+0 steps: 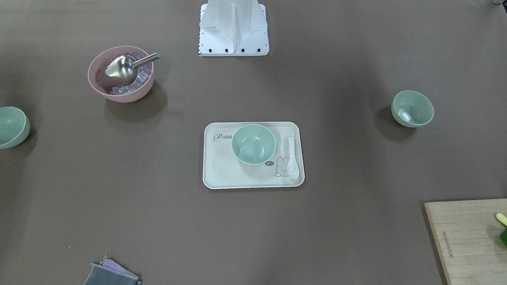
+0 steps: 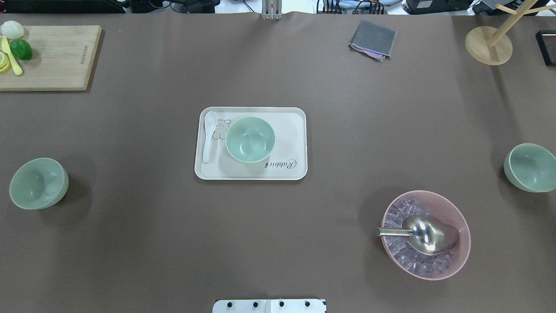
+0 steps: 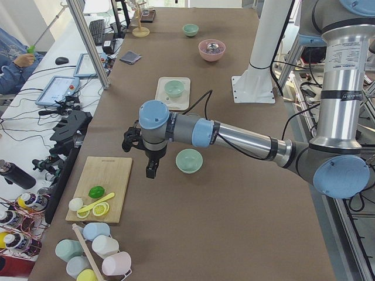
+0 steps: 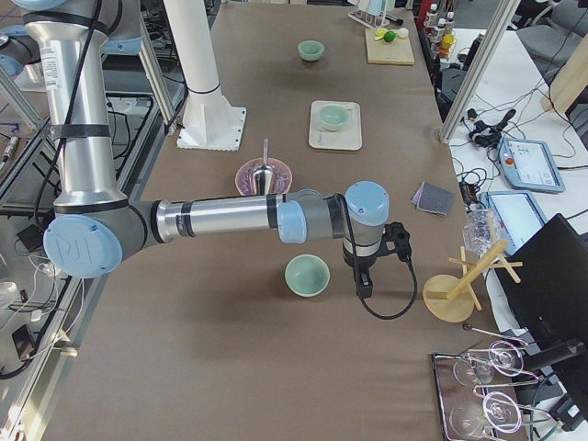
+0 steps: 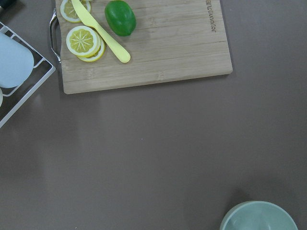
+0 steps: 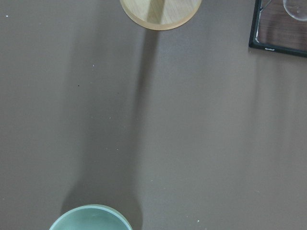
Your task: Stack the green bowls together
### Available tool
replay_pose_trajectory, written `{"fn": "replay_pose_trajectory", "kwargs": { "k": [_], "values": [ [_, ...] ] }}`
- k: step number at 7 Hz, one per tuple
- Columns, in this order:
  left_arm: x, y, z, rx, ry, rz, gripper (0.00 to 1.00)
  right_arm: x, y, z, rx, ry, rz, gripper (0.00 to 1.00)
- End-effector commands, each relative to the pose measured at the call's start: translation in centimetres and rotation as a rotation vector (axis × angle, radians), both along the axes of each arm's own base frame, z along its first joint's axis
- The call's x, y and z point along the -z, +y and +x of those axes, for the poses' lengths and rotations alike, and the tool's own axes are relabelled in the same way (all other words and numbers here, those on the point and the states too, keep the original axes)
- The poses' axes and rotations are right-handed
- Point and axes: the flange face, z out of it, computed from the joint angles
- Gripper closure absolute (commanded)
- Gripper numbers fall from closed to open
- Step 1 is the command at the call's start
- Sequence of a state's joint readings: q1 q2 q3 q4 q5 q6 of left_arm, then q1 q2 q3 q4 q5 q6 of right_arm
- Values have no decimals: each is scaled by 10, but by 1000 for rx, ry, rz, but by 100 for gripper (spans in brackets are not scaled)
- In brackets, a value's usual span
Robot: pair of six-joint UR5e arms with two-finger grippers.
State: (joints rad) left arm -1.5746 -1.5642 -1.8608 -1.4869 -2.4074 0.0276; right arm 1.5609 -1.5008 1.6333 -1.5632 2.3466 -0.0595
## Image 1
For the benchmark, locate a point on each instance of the pink bowl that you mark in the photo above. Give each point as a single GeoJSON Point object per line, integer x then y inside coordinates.
{"type": "Point", "coordinates": [126, 94]}

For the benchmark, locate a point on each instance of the green bowl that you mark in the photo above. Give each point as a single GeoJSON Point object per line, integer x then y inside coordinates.
{"type": "Point", "coordinates": [412, 109]}
{"type": "Point", "coordinates": [14, 127]}
{"type": "Point", "coordinates": [253, 144]}

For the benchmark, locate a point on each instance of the green lime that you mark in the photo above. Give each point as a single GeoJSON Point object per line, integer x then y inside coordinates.
{"type": "Point", "coordinates": [503, 236]}

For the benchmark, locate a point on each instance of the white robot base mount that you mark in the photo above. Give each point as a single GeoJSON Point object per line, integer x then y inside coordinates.
{"type": "Point", "coordinates": [233, 28]}

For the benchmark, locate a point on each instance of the wooden cutting board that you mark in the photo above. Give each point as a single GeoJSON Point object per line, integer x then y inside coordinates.
{"type": "Point", "coordinates": [467, 235]}

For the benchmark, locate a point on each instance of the metal ice scoop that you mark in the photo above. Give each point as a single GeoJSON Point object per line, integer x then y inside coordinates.
{"type": "Point", "coordinates": [126, 66]}

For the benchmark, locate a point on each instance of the cream rabbit tray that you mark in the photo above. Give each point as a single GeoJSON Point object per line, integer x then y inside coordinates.
{"type": "Point", "coordinates": [223, 170]}

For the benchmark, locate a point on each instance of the green bowl on tray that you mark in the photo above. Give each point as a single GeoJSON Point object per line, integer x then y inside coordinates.
{"type": "Point", "coordinates": [253, 144]}

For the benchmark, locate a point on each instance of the white ceramic spoon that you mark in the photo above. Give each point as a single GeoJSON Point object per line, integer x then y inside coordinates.
{"type": "Point", "coordinates": [293, 168]}

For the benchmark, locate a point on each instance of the yellow plastic knife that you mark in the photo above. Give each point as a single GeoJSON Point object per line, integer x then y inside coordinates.
{"type": "Point", "coordinates": [501, 218]}

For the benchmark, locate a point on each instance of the grey purple cloth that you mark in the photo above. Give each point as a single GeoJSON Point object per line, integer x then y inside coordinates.
{"type": "Point", "coordinates": [109, 272]}

